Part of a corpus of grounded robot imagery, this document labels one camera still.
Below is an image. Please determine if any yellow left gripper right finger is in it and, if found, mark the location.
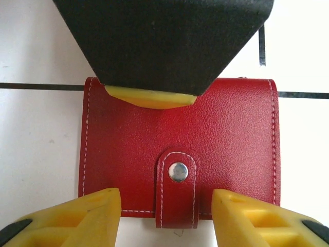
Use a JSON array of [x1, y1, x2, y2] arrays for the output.
[[211, 188, 329, 247]]

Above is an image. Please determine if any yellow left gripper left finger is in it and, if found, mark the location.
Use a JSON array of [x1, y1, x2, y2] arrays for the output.
[[0, 187, 122, 247]]

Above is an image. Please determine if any red leather card holder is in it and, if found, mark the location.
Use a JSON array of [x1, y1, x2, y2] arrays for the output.
[[78, 76, 281, 229]]

